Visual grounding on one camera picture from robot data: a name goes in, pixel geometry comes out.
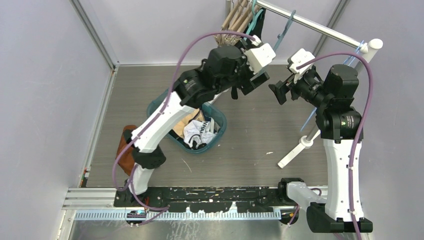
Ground light blue wire hanger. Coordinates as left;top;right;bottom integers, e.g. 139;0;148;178
299;40;365;133

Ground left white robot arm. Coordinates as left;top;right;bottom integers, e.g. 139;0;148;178
116;43;276;207

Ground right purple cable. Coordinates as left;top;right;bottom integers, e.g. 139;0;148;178
295;51;375;240

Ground teal plastic hanger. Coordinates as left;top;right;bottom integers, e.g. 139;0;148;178
244;0;266;39

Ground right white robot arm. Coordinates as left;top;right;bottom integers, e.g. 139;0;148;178
269;64;373;233

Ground white clothes rack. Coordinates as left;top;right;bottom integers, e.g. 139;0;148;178
248;0;383;168

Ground brown towel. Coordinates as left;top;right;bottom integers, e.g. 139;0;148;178
116;125;137;176

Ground beige underwear navy trim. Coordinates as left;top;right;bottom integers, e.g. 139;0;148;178
172;109;205;138

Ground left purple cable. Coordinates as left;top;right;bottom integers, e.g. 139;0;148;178
111;30;261;227

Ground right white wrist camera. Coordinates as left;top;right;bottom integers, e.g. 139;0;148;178
287;48;315;84

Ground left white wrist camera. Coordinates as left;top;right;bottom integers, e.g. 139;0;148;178
244;35;276;75

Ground black garment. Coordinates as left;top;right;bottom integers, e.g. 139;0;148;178
244;8;266;39

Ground white black underwear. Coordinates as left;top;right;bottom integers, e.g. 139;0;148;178
183;120;217;150

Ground teal plastic basket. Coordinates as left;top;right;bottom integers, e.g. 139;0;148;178
166;101;228;154

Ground purple cable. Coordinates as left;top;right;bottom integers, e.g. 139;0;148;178
111;30;261;227
295;51;375;240

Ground wooden hangers at back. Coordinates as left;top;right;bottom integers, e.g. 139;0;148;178
214;0;259;47

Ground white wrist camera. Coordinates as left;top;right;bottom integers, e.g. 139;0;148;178
287;48;315;84
244;35;276;75

